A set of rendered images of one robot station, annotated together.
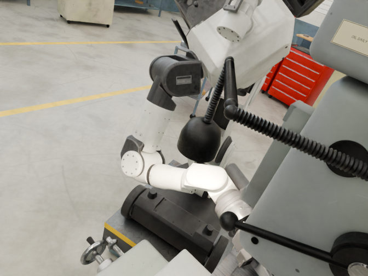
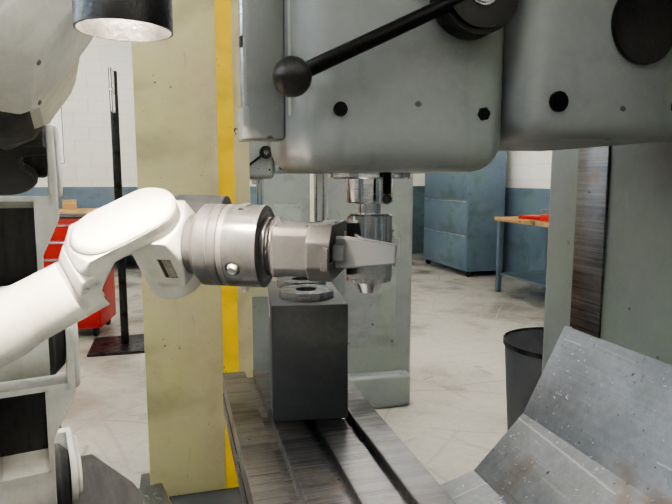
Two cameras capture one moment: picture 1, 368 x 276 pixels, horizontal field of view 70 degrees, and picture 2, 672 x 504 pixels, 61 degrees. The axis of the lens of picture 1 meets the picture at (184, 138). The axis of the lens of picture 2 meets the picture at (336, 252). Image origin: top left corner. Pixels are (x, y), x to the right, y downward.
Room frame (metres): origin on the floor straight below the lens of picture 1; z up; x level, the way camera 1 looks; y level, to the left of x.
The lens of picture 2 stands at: (-0.04, 0.19, 1.30)
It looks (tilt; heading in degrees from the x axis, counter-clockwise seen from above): 7 degrees down; 314
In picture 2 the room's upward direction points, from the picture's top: straight up
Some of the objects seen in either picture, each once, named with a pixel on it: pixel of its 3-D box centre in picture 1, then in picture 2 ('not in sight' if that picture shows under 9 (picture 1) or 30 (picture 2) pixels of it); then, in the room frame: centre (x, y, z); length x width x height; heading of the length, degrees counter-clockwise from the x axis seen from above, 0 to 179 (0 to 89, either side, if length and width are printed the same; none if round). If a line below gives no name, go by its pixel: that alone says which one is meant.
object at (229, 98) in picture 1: (230, 83); not in sight; (0.30, -0.03, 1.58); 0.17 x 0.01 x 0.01; 2
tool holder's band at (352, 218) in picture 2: not in sight; (369, 218); (0.34, -0.26, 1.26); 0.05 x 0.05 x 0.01
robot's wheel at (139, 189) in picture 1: (134, 201); not in sight; (1.05, 0.15, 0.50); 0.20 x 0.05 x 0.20; 162
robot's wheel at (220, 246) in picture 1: (216, 254); not in sight; (0.89, -0.35, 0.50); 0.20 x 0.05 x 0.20; 162
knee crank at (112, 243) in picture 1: (118, 250); not in sight; (0.73, 0.13, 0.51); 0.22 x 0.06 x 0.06; 59
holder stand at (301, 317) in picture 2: not in sight; (304, 340); (0.67, -0.47, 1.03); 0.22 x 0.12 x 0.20; 142
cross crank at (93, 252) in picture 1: (98, 258); not in sight; (0.60, 0.17, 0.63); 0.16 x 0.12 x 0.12; 59
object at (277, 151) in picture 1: (275, 159); (259, 27); (0.40, -0.16, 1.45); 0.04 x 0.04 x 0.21; 59
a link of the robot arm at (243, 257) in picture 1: (249, 233); (283, 249); (0.42, -0.21, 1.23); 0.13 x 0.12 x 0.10; 124
